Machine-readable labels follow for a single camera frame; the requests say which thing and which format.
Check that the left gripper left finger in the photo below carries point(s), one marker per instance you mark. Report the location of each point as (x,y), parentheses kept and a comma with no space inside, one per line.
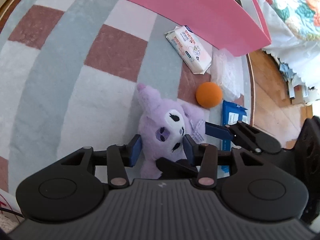
(127,154)

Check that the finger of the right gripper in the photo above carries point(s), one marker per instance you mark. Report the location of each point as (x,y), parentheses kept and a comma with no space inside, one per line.
(218,132)

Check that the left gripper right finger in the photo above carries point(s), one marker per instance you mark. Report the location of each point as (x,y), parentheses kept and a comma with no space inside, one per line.
(195,153)

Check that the blue packet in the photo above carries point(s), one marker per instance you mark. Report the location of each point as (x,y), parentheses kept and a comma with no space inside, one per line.
(231,113)

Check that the purple plush toy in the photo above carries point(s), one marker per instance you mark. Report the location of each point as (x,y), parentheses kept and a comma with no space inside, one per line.
(162,126)

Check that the orange ball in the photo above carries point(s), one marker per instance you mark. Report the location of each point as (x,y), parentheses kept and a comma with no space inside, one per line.
(209,95)

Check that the clear plastic swab box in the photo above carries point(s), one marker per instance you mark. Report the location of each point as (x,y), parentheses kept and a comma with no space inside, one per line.
(227,72)

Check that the white pink tissue pack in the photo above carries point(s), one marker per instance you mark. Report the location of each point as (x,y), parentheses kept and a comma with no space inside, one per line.
(190,49)

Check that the papers under bed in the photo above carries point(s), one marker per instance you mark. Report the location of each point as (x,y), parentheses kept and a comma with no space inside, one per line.
(298,92)

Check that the white bed skirt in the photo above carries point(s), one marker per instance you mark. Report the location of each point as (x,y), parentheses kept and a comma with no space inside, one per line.
(301,56)

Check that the checkered round rug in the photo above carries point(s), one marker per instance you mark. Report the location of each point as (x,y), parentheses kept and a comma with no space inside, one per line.
(69,71)

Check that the pink cardboard box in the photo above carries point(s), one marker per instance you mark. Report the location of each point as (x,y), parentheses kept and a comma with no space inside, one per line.
(222,23)

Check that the floral quilt bedspread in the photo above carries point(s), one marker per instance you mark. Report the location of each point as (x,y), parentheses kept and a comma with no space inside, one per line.
(300,16)

